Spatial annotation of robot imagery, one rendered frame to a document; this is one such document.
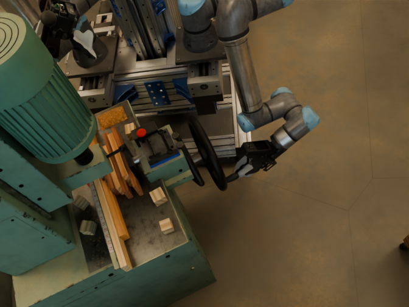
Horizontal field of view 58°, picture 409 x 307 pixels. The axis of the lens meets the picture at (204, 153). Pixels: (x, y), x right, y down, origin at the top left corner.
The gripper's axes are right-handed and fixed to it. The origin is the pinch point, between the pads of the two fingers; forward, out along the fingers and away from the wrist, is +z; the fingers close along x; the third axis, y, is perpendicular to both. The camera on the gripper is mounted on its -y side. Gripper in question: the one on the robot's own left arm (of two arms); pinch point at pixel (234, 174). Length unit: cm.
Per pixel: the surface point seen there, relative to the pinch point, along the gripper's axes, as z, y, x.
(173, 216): 12.3, -27.8, -13.7
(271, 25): -41, 103, 136
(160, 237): 17.4, -30.6, -17.9
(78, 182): 24, -50, 3
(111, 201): 23.4, -39.1, -2.5
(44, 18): -9, -77, 18
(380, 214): -22, 96, -18
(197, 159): 3.6, -14.2, 5.9
